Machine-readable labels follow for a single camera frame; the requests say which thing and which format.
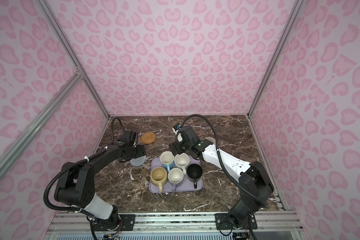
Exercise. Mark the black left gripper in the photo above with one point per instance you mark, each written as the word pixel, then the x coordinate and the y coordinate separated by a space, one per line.
pixel 141 150

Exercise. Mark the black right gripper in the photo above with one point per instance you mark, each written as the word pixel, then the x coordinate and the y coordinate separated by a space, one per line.
pixel 177 144

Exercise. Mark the grey round coaster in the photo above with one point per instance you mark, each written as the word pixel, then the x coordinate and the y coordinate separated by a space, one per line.
pixel 136 162

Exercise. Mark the white speckled mug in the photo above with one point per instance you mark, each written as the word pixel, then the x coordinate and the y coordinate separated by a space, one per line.
pixel 182 162

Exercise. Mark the woven rattan coaster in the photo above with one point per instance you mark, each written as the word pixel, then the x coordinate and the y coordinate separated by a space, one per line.
pixel 148 138

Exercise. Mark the light blue mug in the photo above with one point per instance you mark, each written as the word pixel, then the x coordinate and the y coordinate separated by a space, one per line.
pixel 168 160

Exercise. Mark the multicolour braided round coaster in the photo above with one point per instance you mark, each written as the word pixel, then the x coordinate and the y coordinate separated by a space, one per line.
pixel 210 140

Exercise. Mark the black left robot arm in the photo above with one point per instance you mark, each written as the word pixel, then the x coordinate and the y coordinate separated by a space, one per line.
pixel 73 189

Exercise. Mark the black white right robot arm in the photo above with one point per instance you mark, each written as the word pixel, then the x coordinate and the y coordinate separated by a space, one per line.
pixel 251 178

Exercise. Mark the black mug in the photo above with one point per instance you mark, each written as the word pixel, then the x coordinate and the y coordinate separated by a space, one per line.
pixel 194 173

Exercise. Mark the lilac white mug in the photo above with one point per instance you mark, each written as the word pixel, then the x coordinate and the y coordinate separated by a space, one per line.
pixel 175 177

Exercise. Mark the yellow beige mug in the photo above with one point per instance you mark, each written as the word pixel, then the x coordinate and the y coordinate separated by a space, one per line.
pixel 159 177

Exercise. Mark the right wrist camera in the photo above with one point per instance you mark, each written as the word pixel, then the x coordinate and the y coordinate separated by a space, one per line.
pixel 176 128

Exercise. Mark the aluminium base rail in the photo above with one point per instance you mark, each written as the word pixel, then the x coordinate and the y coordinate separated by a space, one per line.
pixel 283 225

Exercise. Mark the aluminium frame struts left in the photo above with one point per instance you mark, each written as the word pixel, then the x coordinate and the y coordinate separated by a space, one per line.
pixel 8 159

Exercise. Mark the aluminium frame strut right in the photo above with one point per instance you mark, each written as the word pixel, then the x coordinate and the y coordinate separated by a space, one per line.
pixel 285 34

